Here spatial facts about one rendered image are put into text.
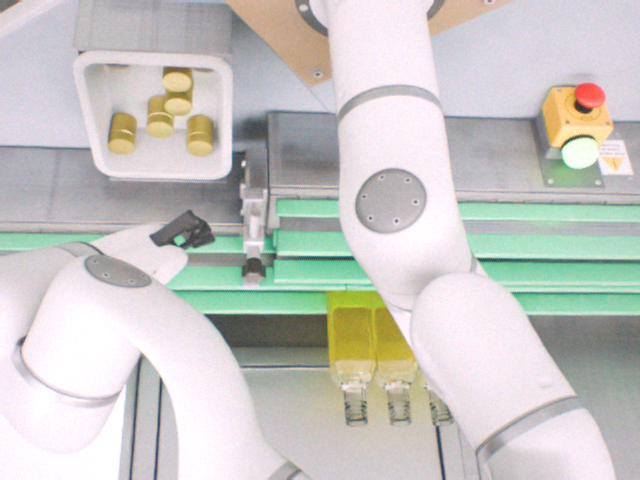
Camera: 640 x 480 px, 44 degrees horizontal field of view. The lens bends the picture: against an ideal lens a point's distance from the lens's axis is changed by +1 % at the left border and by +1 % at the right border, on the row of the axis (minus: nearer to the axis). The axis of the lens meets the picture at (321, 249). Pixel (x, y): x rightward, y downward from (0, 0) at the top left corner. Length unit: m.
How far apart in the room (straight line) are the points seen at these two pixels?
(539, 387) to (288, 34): 0.47
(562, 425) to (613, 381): 0.81
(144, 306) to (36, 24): 0.56
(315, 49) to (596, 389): 0.74
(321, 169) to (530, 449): 0.57
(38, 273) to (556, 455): 0.38
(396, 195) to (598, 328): 0.83
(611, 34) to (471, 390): 0.62
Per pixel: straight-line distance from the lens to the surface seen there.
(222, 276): 1.07
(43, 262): 0.63
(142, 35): 0.92
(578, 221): 1.11
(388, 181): 0.63
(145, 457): 1.15
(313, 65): 0.90
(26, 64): 1.07
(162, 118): 1.02
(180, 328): 0.51
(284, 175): 1.02
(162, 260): 0.71
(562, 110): 1.09
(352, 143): 0.67
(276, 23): 0.85
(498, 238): 1.05
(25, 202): 1.14
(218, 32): 0.92
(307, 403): 1.18
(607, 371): 1.37
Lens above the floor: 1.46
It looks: 30 degrees down
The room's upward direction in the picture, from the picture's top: 177 degrees clockwise
